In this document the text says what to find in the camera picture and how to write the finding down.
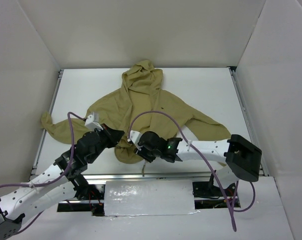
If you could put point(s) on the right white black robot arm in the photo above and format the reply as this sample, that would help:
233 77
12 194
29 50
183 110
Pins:
242 159

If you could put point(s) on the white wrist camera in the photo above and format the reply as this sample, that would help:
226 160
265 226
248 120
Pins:
92 122
134 138

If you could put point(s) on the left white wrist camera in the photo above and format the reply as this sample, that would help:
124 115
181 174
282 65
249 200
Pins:
92 122

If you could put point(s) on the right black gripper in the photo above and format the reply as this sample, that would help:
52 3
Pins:
142 152

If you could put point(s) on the white foil covered panel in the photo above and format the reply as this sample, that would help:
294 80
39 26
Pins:
149 198

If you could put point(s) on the front aluminium rail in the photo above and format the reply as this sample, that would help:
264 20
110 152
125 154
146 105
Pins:
142 177

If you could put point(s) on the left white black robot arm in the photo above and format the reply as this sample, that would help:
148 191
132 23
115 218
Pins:
63 180

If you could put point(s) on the right aluminium side rail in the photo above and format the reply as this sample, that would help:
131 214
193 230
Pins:
244 109

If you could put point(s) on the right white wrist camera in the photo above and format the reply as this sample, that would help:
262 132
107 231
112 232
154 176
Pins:
134 138

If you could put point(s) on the left aluminium side rail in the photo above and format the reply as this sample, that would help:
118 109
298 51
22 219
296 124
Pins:
46 121

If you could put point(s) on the aluminium side rail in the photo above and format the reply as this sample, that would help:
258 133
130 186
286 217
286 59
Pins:
244 109
46 121

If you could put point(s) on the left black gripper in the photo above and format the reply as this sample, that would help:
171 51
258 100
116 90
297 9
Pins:
113 135

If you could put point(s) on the tan hooded zip jacket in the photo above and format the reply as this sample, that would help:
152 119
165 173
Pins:
140 103

